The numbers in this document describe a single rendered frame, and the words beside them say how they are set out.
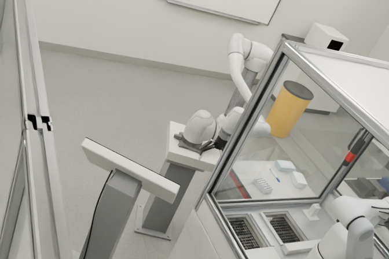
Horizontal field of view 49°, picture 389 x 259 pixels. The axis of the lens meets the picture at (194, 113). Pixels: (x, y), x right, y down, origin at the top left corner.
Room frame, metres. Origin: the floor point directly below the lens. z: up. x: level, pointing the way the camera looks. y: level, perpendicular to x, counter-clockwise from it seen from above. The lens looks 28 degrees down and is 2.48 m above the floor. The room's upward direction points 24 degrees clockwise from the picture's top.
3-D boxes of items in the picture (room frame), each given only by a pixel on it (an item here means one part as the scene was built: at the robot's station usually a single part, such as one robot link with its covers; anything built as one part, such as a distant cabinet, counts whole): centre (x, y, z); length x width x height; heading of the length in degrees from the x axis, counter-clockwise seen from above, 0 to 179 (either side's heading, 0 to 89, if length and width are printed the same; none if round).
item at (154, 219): (2.60, -0.06, 0.38); 0.30 x 0.30 x 0.76; 14
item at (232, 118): (2.22, -0.24, 1.35); 0.13 x 0.11 x 0.16; 111
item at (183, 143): (2.59, -0.04, 0.86); 0.22 x 0.18 x 0.06; 100
